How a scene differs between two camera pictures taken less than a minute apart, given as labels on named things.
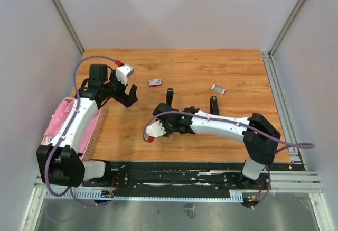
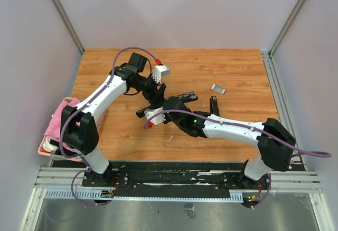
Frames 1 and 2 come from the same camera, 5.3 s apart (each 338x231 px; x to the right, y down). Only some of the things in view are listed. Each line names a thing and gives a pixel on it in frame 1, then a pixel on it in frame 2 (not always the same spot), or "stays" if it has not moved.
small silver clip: x=218 y=89 stays
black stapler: x=169 y=96 to x=184 y=98
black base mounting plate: x=185 y=176 stays
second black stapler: x=214 y=107 stays
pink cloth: x=60 y=116 stays
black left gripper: x=127 y=100 to x=150 y=95
